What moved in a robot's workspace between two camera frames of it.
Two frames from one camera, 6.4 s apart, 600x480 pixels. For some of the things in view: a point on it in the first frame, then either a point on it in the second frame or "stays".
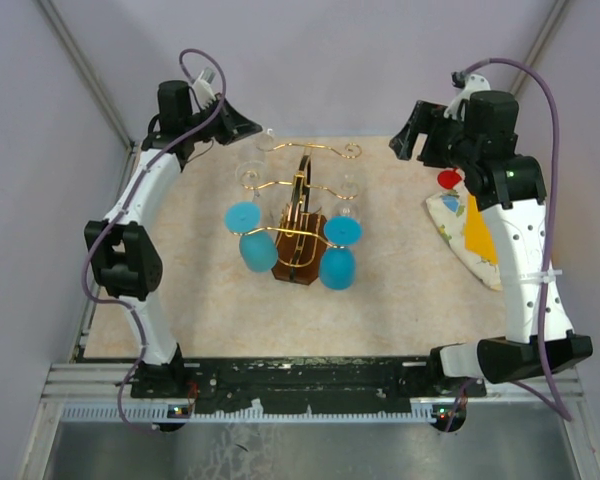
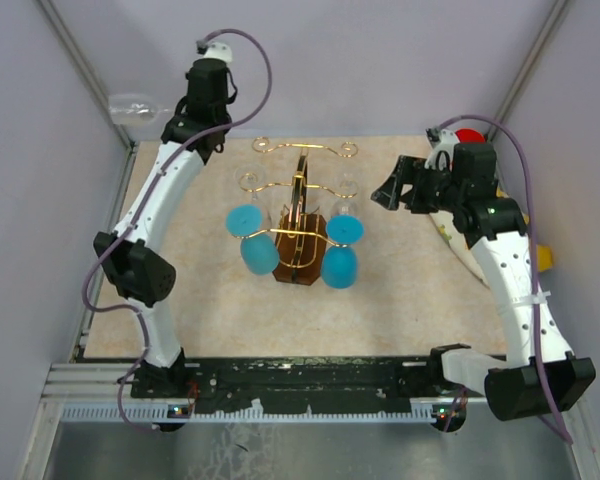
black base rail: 299,383 stays
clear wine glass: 250,173 stays
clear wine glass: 264,158 to 132,108
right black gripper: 426,117 to 407,170
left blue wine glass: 259,249 stays
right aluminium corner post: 549,23 stays
